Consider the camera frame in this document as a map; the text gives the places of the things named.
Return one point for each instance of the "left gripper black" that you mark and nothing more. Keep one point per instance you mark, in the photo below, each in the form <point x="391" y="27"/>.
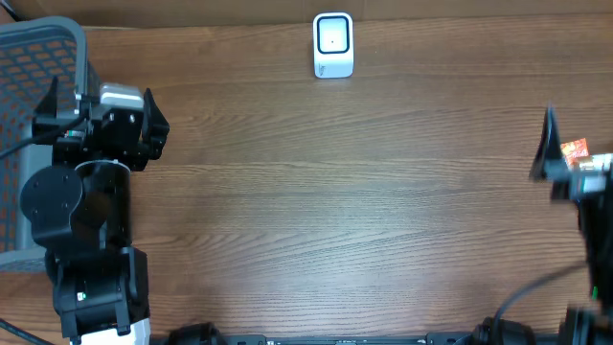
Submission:
<point x="154" y="137"/>

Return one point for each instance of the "orange white sticker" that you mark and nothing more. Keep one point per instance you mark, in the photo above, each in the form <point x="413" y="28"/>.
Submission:
<point x="574" y="151"/>

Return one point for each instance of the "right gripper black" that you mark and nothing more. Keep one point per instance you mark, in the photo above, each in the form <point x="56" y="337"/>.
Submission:
<point x="549" y="155"/>

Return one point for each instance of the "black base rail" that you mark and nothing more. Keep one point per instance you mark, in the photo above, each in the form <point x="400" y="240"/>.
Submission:
<point x="512" y="333"/>

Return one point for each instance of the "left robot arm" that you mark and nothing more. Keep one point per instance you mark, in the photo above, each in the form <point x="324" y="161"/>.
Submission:
<point x="79" y="210"/>

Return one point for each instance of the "white barcode scanner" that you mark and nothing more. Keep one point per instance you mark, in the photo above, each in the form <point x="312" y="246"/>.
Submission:
<point x="333" y="45"/>

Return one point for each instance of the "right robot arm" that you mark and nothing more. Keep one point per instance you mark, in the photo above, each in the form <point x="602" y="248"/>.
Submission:
<point x="595" y="226"/>

